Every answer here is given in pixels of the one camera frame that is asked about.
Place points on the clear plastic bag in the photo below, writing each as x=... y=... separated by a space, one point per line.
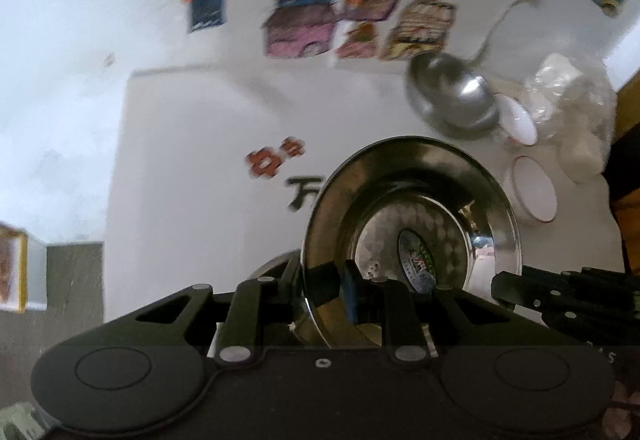
x=575 y=85

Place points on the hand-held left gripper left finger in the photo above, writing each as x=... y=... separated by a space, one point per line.
x=280 y=295

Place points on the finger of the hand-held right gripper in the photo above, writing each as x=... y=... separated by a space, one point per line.
x=560 y=282
x=590 y=320

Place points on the steel bowl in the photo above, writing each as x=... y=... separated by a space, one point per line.
x=450 y=90

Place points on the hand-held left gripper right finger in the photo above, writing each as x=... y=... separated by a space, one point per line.
x=351 y=295

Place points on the white bowl red rim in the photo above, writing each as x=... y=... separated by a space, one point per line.
x=517 y=120
x=535 y=192

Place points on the yellow framed picture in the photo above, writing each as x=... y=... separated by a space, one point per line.
x=11 y=270

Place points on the white printed tablecloth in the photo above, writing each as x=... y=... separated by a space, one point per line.
x=210 y=130

